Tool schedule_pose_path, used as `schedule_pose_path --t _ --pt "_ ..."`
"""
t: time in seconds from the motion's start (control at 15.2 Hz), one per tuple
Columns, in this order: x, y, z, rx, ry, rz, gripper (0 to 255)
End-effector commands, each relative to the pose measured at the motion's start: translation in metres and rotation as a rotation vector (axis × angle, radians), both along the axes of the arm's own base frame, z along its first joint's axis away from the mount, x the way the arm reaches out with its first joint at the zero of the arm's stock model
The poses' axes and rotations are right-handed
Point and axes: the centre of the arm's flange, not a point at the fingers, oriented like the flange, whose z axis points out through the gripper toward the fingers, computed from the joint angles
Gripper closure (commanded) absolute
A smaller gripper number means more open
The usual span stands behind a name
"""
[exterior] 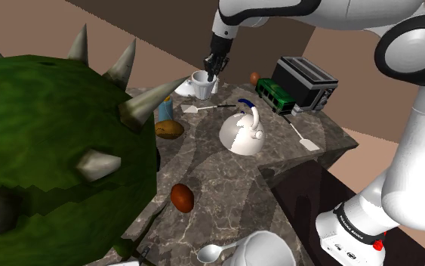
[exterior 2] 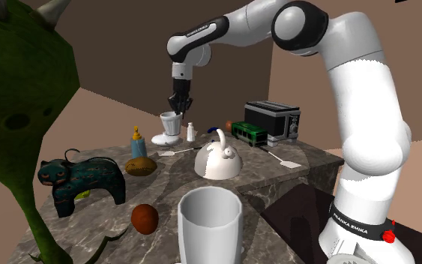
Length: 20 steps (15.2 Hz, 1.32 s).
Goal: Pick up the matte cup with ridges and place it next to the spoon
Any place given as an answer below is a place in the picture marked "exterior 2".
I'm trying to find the dark robot stand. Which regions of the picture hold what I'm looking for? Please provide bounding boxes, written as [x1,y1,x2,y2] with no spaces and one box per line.
[260,182,422,264]

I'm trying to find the blue bottle with yellow cap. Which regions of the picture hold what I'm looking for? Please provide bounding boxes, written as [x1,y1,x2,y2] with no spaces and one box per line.
[130,125,148,161]

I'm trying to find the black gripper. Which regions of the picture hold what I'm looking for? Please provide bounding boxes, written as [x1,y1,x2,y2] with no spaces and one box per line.
[167,77,194,115]

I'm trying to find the large white cup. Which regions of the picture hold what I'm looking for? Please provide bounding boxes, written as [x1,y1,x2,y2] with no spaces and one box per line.
[177,185,244,264]

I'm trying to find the teal cat figure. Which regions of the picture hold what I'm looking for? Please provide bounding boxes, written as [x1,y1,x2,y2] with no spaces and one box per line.
[37,148,127,219]

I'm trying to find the green horned creature figure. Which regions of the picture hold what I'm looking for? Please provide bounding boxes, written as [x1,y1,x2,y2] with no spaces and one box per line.
[0,0,130,264]

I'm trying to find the red-brown round fruit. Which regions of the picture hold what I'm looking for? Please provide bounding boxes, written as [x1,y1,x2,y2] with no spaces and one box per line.
[130,202,160,236]

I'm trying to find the small white shaker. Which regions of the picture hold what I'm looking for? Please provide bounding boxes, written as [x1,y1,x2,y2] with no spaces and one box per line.
[186,121,197,143]

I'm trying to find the white cup on round base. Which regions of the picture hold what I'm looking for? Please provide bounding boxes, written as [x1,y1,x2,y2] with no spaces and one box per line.
[151,110,184,148]

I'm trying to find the brown potato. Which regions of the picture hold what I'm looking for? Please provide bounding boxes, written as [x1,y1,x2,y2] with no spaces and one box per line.
[124,156,159,178]

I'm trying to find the black toaster oven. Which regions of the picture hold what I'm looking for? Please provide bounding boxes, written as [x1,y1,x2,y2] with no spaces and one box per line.
[244,100,302,148]

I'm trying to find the white spatula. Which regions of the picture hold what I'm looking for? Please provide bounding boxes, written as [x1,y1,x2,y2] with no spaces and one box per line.
[259,145,303,170]

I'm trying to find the green toy bus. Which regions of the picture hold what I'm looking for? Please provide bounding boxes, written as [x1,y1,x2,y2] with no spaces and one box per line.
[231,121,269,149]

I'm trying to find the white kettle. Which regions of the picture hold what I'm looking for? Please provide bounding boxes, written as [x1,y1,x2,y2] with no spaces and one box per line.
[193,128,244,182]

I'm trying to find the white spoon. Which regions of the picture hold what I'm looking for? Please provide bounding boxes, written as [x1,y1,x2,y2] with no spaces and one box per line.
[157,146,203,158]

